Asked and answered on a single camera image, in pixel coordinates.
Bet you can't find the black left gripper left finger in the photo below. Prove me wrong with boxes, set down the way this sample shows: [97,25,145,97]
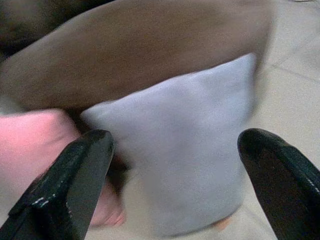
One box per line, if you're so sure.
[0,129,116,240]

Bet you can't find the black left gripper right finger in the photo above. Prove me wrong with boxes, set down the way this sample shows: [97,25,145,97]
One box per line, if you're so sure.
[236,128,320,240]

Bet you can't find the pink plush pillow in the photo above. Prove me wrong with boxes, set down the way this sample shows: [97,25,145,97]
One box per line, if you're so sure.
[0,109,126,227]

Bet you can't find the white plush pillow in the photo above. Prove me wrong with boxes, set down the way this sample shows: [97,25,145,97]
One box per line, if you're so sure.
[79,52,258,237]

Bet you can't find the brown round suede sofa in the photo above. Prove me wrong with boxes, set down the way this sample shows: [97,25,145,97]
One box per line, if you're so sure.
[0,0,275,118]

